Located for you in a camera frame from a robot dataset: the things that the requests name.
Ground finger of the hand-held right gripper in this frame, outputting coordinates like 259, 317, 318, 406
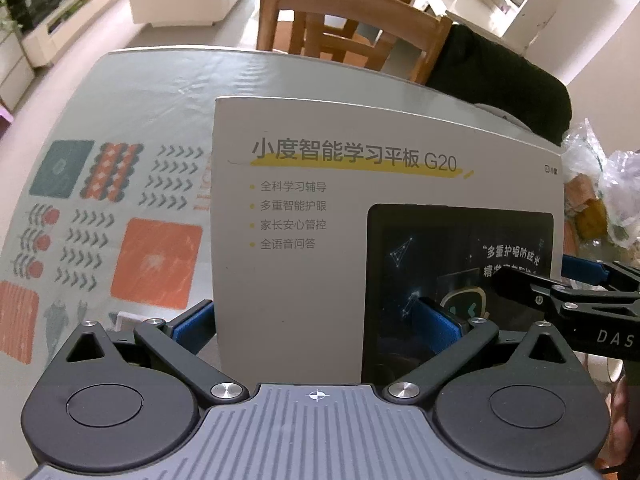
491, 264, 640, 322
561, 254, 640, 293

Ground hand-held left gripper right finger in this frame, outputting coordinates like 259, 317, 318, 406
382, 297, 568, 403

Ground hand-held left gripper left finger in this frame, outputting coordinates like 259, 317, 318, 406
65, 299, 250, 406

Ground grey tablet packaging box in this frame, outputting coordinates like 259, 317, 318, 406
209, 95, 567, 387

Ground desktop with patterned tablecloth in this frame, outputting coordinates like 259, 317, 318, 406
0, 48, 640, 396

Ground small white object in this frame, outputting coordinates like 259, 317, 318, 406
109, 311, 151, 333

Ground clear plastic bags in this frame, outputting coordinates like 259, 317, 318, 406
560, 119, 640, 261

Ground black cloth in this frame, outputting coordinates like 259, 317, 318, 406
427, 24, 572, 147

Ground wooden chair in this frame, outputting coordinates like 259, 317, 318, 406
304, 0, 454, 87
256, 0, 417, 57

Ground white media cabinet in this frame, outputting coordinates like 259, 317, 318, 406
0, 0, 151, 106

